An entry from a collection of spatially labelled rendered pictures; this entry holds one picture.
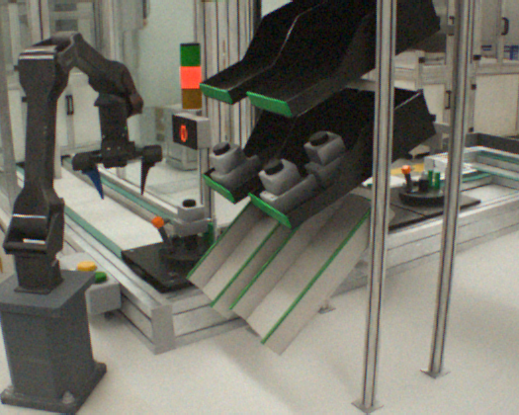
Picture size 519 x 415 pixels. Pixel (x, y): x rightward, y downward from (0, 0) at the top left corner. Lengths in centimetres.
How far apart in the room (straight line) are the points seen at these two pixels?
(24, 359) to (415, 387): 67
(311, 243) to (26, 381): 54
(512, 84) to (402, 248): 619
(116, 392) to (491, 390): 66
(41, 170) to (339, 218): 49
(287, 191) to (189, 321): 42
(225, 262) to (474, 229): 83
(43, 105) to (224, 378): 57
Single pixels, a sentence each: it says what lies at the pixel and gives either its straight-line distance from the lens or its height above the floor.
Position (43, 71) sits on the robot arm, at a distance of 106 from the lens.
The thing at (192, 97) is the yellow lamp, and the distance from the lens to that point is 152.
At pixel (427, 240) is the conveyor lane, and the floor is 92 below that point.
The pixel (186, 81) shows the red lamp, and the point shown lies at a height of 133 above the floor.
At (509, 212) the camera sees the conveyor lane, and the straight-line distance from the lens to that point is 192.
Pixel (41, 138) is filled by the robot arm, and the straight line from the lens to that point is 106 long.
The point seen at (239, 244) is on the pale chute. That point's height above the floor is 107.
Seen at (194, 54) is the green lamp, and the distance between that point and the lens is 151.
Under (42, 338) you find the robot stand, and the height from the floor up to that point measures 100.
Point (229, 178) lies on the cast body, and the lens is 105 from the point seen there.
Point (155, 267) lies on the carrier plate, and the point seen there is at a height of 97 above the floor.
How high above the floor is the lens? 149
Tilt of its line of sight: 18 degrees down
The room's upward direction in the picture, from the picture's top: 1 degrees counter-clockwise
